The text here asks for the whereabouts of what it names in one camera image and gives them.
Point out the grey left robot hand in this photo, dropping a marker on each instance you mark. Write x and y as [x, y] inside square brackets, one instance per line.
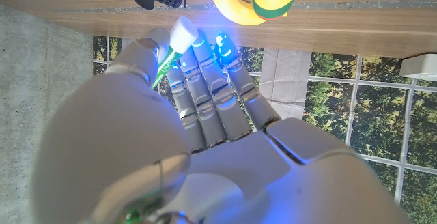
[239, 169]

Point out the white green marker body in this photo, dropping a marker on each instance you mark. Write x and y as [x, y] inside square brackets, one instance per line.
[184, 34]

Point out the yellow toy banana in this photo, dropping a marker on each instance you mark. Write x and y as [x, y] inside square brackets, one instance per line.
[228, 7]

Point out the printed window forest backdrop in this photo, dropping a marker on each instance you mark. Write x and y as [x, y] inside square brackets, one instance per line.
[341, 108]

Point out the white power box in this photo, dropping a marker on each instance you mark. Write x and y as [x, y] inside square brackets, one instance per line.
[420, 67]

